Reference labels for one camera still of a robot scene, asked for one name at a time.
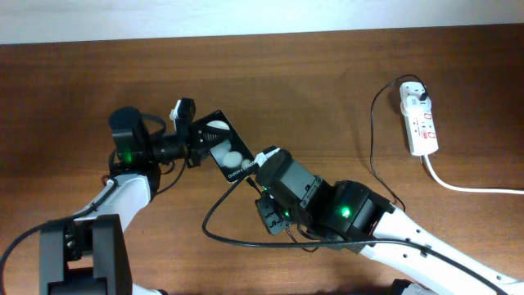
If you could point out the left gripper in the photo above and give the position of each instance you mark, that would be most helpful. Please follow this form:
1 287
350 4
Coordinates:
191 146

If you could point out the white power strip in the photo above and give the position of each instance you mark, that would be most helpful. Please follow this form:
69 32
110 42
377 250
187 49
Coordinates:
421 134

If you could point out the white charger plug adapter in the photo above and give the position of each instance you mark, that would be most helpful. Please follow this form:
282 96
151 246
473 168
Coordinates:
414 98

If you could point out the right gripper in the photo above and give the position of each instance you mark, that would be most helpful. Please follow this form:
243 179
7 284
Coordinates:
273 224

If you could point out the black Galaxy flip smartphone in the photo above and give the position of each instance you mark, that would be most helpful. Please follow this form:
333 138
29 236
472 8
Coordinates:
232 155

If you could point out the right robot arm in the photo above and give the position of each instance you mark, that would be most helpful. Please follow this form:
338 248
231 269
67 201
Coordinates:
350 215

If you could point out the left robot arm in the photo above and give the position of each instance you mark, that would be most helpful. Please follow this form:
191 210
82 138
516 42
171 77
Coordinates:
85 253

